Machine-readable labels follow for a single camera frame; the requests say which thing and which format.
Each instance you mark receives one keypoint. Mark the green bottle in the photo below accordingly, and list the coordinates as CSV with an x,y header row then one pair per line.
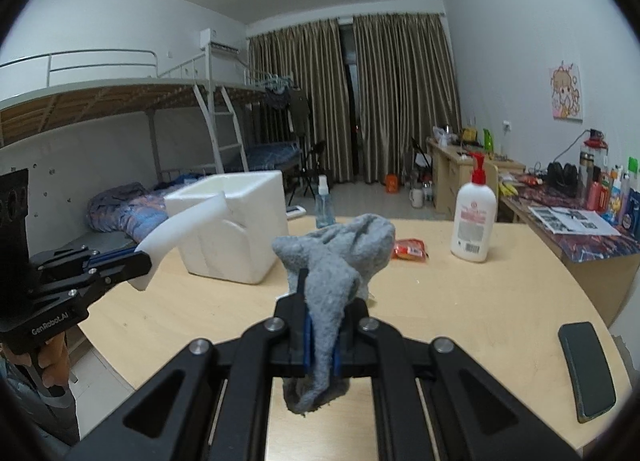
x,y
488,140

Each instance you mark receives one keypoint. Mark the white metal bunk ladder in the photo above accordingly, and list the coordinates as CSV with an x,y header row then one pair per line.
x,y
239,141

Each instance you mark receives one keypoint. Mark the black folding chair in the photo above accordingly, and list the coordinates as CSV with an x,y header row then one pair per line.
x,y
315,151

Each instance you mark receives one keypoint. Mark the dark hanging clothes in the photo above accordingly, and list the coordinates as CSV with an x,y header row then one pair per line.
x,y
299,111

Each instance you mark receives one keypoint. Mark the orange box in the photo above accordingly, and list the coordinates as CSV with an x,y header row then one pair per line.
x,y
391,183

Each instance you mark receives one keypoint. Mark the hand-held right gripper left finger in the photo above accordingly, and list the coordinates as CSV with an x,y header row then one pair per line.
x,y
307,351

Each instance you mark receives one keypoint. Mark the clear blue spray bottle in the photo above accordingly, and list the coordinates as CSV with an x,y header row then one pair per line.
x,y
325,211

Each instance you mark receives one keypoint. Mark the person's left forearm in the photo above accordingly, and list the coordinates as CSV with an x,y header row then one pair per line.
x,y
30,416

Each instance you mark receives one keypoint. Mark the desk with patterned top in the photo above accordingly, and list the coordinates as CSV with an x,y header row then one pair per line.
x,y
590,246

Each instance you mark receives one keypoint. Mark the light wooden desk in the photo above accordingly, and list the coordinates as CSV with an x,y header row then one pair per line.
x,y
445,171

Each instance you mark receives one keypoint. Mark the white air conditioner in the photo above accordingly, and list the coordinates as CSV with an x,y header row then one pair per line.
x,y
217,40

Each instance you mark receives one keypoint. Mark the metal bunk bed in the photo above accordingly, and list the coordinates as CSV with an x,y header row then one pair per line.
x,y
100,101
240,89

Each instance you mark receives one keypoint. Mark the blue plaid bedding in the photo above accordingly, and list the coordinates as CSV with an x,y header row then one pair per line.
x,y
275,153

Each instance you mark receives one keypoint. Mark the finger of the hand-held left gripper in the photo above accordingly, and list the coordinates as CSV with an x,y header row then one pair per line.
x,y
125,268
60,257

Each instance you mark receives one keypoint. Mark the row of toiletry bottles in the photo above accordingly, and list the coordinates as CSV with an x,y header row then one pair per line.
x,y
620,201

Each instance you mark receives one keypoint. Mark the white pump lotion bottle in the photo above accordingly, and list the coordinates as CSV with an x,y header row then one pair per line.
x,y
472,226

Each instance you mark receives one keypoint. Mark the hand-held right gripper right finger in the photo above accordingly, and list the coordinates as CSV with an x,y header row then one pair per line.
x,y
340,361

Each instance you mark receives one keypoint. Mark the brown curtain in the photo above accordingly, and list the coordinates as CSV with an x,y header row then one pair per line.
x,y
300,101
405,101

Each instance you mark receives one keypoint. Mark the white foam box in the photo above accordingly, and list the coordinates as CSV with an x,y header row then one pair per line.
x,y
235,251

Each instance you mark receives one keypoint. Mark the cartoon wall poster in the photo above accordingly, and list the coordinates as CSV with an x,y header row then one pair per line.
x,y
566,91

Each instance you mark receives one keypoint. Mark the white paper tissue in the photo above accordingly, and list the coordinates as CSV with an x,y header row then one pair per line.
x,y
175,236

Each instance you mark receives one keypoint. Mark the person's left hand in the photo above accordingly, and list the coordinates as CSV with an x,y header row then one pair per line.
x,y
52,361

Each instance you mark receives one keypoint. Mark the blue orange patterned blanket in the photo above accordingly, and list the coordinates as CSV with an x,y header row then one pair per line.
x,y
125,211

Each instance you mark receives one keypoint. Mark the red lid jar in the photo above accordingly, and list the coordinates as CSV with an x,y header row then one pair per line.
x,y
593,144

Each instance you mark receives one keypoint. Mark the grey fluffy cloth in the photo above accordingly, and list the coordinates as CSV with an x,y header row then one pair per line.
x,y
345,261

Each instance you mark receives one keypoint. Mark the red snack packet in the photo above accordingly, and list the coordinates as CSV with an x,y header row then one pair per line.
x,y
409,250

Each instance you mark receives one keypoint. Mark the black bag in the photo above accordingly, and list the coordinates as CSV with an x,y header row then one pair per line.
x,y
562,178

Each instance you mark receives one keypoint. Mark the yellow box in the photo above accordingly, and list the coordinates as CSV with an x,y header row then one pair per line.
x,y
469,136

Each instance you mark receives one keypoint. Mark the dark smartphone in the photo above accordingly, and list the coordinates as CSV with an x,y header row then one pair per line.
x,y
585,371

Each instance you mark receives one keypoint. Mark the wooden smiley face chair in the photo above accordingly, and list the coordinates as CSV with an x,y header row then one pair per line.
x,y
492,181

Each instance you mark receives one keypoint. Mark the printed paper sheets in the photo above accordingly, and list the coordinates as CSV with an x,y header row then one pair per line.
x,y
570,221

